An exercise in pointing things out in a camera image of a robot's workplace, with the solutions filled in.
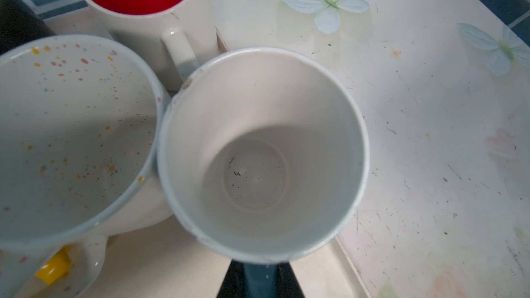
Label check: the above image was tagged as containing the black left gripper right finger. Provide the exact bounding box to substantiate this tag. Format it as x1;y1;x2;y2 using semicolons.
276;263;305;298

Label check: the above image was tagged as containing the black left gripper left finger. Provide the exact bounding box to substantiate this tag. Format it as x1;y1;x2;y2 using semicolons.
217;261;246;298

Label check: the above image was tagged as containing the blue floral mug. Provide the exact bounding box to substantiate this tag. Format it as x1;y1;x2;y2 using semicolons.
157;47;370;297

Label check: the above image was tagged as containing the yellow mug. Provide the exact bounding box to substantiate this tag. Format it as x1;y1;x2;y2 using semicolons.
35;246;72;286

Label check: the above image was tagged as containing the white speckled mug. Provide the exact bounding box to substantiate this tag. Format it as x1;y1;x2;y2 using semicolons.
1;34;171;297

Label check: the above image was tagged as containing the beige serving tray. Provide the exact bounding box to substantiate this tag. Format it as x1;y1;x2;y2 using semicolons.
43;6;371;298

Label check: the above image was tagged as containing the white mug red inside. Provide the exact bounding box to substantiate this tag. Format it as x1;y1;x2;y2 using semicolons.
84;0;219;91

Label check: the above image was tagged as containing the black mug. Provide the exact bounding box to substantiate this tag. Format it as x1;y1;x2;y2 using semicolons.
0;0;55;54

